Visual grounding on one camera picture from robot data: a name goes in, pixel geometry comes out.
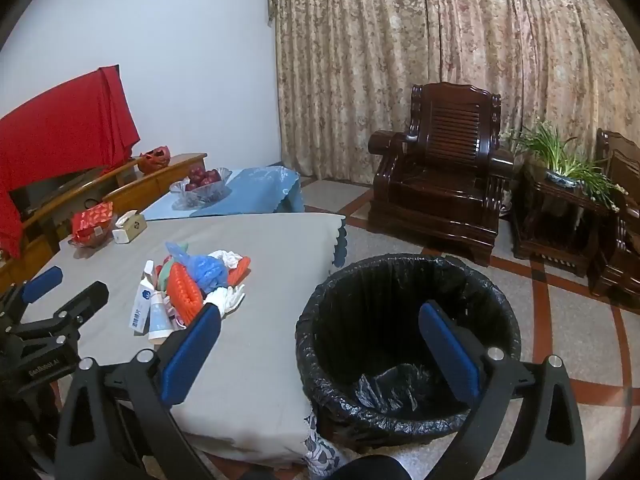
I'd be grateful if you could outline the pile of red apples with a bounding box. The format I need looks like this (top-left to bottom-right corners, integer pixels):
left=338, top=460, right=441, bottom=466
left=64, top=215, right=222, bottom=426
left=186, top=166, right=222, bottom=192

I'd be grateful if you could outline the red cloth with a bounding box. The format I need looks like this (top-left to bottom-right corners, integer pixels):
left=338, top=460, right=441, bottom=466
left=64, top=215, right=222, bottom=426
left=0, top=65, right=141, bottom=258

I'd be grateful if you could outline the patterned beige curtain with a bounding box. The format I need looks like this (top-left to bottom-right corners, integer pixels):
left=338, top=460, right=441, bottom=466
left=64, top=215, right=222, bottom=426
left=266, top=0, right=640, bottom=183

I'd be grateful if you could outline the glass tray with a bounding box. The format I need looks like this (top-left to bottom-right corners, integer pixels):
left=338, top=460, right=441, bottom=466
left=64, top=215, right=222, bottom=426
left=67, top=230, right=113, bottom=250

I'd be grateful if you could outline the dark wooden armchair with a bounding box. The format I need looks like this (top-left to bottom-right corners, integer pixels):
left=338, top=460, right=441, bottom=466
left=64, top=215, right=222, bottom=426
left=587, top=129, right=640, bottom=311
left=367, top=82, right=516, bottom=267

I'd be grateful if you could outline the wooden television cabinet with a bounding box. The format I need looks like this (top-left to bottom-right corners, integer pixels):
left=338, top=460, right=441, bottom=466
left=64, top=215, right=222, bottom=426
left=0, top=153, right=208, bottom=293

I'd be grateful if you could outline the red gift box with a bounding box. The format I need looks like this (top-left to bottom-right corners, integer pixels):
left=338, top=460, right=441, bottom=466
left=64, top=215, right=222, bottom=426
left=71, top=202, right=115, bottom=241

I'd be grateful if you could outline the tissue box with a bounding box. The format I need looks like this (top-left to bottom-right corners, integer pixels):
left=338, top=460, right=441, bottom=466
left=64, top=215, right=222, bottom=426
left=112, top=209, right=148, bottom=245

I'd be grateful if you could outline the black-lined trash bin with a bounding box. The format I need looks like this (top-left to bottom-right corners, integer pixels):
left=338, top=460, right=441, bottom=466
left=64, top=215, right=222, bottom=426
left=295, top=254, right=522, bottom=453

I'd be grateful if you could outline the dark wooden side table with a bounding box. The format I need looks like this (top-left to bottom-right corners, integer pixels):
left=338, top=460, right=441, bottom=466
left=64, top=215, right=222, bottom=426
left=511, top=165, right=613, bottom=278

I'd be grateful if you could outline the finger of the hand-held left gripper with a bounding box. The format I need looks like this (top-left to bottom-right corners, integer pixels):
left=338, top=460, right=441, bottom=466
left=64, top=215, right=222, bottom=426
left=7, top=281, right=110, bottom=347
left=0, top=266, right=64, bottom=331

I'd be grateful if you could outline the blue plastic bag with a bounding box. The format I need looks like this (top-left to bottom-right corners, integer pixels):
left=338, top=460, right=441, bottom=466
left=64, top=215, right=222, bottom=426
left=165, top=241, right=230, bottom=293

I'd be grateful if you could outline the white fabric glove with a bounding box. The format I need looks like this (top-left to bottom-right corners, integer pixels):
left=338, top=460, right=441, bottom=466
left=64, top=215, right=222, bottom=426
left=202, top=284, right=247, bottom=318

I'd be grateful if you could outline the blue tablecloth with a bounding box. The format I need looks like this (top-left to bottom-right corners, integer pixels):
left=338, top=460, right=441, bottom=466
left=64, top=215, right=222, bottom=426
left=141, top=166, right=306, bottom=221

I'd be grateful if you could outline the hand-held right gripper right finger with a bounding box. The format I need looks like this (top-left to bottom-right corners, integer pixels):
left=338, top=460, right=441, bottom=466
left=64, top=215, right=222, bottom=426
left=418, top=301, right=587, bottom=480

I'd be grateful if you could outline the glass fruit bowl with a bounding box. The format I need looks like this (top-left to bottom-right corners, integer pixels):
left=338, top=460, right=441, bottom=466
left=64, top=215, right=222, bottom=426
left=169, top=167, right=233, bottom=209

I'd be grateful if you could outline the white blue tube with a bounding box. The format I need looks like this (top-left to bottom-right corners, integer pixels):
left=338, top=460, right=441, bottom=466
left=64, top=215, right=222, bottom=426
left=147, top=292, right=176, bottom=345

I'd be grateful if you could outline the orange foam fruit net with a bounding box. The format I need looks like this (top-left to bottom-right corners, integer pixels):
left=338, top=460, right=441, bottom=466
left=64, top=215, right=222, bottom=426
left=166, top=262, right=206, bottom=325
left=227, top=256, right=252, bottom=288

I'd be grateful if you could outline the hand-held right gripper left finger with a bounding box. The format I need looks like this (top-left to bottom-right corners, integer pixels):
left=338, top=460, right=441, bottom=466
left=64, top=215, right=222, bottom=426
left=54, top=304, right=223, bottom=480

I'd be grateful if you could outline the white blue carton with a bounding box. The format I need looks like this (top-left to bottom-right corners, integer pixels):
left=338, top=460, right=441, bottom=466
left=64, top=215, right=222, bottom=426
left=129, top=260, right=156, bottom=337

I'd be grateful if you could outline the floral patterned cloth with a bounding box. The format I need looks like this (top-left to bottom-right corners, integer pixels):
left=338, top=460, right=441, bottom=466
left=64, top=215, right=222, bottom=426
left=302, top=410, right=351, bottom=480

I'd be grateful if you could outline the television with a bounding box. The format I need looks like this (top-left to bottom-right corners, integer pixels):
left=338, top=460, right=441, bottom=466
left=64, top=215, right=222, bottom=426
left=9, top=165, right=108, bottom=221

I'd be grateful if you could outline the potted green plant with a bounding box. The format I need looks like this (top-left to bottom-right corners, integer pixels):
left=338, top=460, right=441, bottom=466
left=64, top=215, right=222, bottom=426
left=507, top=119, right=628, bottom=211

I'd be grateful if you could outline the red basket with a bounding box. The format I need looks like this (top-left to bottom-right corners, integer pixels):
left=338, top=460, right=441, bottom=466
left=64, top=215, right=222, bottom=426
left=138, top=146, right=172, bottom=175

